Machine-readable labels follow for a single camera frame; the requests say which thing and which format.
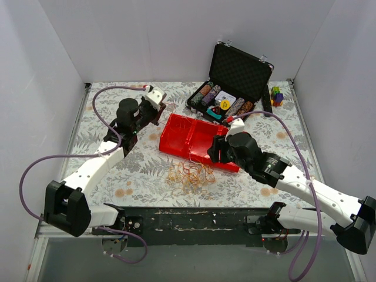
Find red compartment tray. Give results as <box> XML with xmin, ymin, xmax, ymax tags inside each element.
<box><xmin>159</xmin><ymin>113</ymin><xmax>239</xmax><ymax>173</ymax></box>

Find orange wire pile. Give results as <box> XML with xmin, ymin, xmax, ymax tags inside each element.
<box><xmin>164</xmin><ymin>160</ymin><xmax>217</xmax><ymax>197</ymax></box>

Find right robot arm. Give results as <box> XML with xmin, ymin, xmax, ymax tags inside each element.
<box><xmin>207</xmin><ymin>132</ymin><xmax>375</xmax><ymax>255</ymax></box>

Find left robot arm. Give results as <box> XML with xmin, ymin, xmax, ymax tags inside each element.
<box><xmin>43</xmin><ymin>98</ymin><xmax>166</xmax><ymax>237</ymax></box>

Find teal plastic piece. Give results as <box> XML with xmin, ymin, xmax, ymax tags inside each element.
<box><xmin>206</xmin><ymin>108</ymin><xmax>221</xmax><ymax>120</ymax></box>

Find orange black chip row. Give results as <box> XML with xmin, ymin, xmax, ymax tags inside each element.
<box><xmin>226</xmin><ymin>101</ymin><xmax>253</xmax><ymax>124</ymax></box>

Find yellow dealer button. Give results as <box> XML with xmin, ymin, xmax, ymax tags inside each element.
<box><xmin>220</xmin><ymin>99</ymin><xmax>231</xmax><ymax>110</ymax></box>

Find black remote control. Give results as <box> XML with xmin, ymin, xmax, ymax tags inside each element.
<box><xmin>261</xmin><ymin>85</ymin><xmax>273</xmax><ymax>117</ymax></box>

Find white card deck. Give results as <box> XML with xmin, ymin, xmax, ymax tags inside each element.
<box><xmin>214</xmin><ymin>90</ymin><xmax>237</xmax><ymax>104</ymax></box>

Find colourful block toy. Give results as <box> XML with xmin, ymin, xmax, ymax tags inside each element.
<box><xmin>271</xmin><ymin>86</ymin><xmax>284</xmax><ymax>107</ymax></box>

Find purple poker chip row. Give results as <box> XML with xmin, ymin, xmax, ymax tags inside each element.
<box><xmin>201</xmin><ymin>85</ymin><xmax>221</xmax><ymax>106</ymax></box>

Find floral table mat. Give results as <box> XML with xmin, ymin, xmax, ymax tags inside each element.
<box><xmin>65</xmin><ymin>81</ymin><xmax>323</xmax><ymax>207</ymax></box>

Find green poker chip row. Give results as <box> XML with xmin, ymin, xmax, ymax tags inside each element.
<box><xmin>190</xmin><ymin>82</ymin><xmax>214</xmax><ymax>106</ymax></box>

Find black poker chip case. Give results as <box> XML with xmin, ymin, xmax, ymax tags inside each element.
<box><xmin>186</xmin><ymin>41</ymin><xmax>274</xmax><ymax>125</ymax></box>

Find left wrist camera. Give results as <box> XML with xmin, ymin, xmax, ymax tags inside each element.
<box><xmin>144</xmin><ymin>85</ymin><xmax>166</xmax><ymax>111</ymax></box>

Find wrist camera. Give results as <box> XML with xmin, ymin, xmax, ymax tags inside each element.
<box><xmin>144</xmin><ymin>85</ymin><xmax>166</xmax><ymax>111</ymax></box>
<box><xmin>225</xmin><ymin>116</ymin><xmax>244</xmax><ymax>141</ymax></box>

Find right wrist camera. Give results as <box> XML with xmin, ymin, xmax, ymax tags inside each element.
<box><xmin>225</xmin><ymin>116</ymin><xmax>244</xmax><ymax>141</ymax></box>

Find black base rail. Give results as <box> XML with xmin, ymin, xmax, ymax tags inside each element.
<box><xmin>113</xmin><ymin>207</ymin><xmax>300</xmax><ymax>252</ymax></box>

